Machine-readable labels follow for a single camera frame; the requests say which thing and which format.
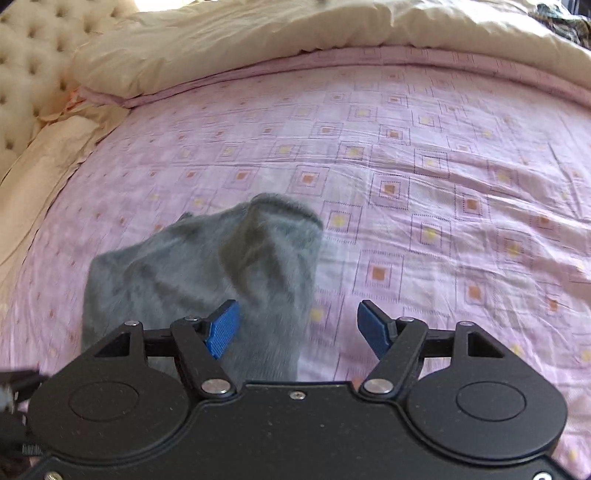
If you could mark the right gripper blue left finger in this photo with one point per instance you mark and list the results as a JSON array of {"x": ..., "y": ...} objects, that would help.
[{"x": 200, "y": 344}]

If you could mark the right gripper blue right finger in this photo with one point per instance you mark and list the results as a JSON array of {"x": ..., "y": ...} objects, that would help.
[{"x": 398, "y": 345}]

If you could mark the grey argyle knit sweater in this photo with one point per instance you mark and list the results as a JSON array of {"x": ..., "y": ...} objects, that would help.
[{"x": 263, "y": 254}]

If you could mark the pink patterned bed sheet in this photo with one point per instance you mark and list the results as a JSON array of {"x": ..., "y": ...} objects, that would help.
[{"x": 452, "y": 187}]

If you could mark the beige pillow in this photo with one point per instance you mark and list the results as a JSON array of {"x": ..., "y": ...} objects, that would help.
[{"x": 36, "y": 177}]

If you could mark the beige duvet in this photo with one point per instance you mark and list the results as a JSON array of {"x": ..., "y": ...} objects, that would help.
[{"x": 153, "y": 51}]

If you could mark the beige tufted headboard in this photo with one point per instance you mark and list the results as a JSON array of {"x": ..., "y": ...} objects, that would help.
[{"x": 38, "y": 40}]

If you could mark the dark patterned cloth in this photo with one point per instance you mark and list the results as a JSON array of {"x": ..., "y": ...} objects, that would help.
[{"x": 557, "y": 18}]

